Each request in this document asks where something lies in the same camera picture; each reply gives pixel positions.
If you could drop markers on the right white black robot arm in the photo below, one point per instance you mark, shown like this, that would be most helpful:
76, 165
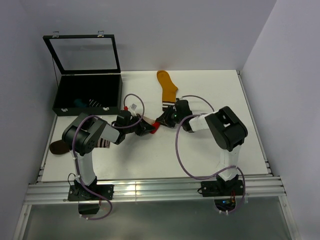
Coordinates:
229, 133

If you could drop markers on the black glass-lid display box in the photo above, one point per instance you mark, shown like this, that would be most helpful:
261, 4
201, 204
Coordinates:
90, 69

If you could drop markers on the aluminium mounting rail frame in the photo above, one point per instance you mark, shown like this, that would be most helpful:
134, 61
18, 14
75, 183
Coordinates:
174, 189

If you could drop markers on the teal sock with red heel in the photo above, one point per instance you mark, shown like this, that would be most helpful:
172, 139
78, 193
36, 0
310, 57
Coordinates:
81, 103

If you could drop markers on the beige red reindeer sock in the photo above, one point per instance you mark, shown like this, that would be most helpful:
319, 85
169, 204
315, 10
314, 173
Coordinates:
151, 123

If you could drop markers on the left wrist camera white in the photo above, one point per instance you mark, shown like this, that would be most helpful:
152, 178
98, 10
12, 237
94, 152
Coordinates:
132, 108

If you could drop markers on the brown pink striped sock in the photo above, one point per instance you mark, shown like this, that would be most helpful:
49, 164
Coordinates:
60, 147

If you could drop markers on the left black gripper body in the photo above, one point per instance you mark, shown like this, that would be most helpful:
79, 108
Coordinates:
138, 128

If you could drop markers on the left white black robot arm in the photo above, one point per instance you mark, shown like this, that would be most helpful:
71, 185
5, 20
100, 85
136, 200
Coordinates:
86, 133

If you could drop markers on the mustard yellow striped sock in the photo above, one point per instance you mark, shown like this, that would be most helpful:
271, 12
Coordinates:
169, 89

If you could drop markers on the black white striped ankle sock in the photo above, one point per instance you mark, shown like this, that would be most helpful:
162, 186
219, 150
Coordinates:
92, 103

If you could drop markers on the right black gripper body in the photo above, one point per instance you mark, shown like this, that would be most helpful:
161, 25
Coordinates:
171, 117

